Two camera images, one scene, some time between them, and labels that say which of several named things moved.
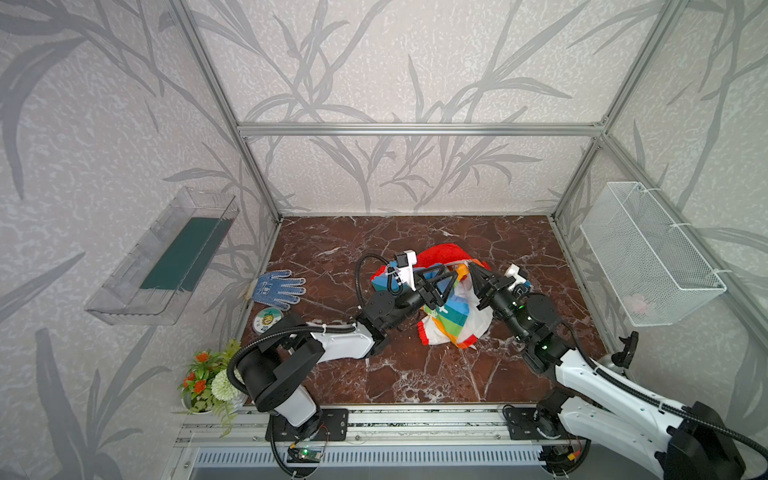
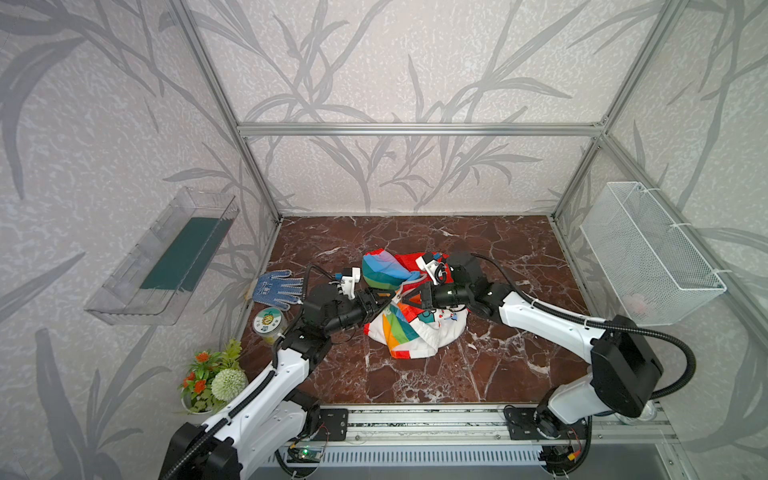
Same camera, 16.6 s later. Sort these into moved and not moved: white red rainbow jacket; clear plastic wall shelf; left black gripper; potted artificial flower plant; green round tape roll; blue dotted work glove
Moved: left black gripper; white red rainbow jacket
Not moved: potted artificial flower plant; green round tape roll; blue dotted work glove; clear plastic wall shelf
